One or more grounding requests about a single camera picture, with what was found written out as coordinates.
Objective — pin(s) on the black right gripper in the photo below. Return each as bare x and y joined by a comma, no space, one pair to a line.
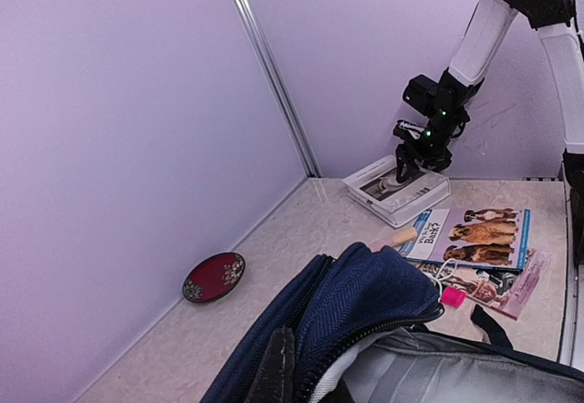
429,152

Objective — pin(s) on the white grey book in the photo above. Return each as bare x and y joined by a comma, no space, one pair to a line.
375,188

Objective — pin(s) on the navy blue backpack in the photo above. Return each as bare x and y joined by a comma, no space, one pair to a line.
355,329

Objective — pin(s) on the dog cover book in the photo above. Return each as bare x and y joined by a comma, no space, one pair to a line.
482,239

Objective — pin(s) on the pink small cap object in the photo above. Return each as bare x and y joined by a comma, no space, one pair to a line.
453,297

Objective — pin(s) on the pink cover book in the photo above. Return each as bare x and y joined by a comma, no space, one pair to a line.
500,290

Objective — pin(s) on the red floral plate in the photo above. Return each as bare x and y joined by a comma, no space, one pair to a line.
213,278

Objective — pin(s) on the right aluminium corner post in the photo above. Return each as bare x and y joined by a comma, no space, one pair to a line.
278,86

